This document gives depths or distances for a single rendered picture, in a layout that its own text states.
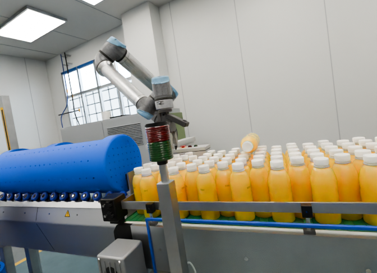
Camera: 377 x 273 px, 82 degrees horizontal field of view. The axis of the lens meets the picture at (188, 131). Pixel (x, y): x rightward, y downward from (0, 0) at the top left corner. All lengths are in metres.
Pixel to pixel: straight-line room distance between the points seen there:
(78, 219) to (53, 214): 0.18
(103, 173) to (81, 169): 0.13
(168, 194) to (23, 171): 1.01
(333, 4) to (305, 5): 0.32
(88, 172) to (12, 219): 0.69
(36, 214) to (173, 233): 1.00
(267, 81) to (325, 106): 0.85
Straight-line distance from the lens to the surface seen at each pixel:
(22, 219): 1.60
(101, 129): 3.57
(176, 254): 0.66
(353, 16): 3.72
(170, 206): 0.60
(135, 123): 3.06
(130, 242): 0.88
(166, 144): 0.56
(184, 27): 4.25
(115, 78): 1.45
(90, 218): 1.19
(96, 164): 1.06
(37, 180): 1.39
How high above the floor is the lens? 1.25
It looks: 3 degrees down
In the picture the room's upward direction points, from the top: 9 degrees counter-clockwise
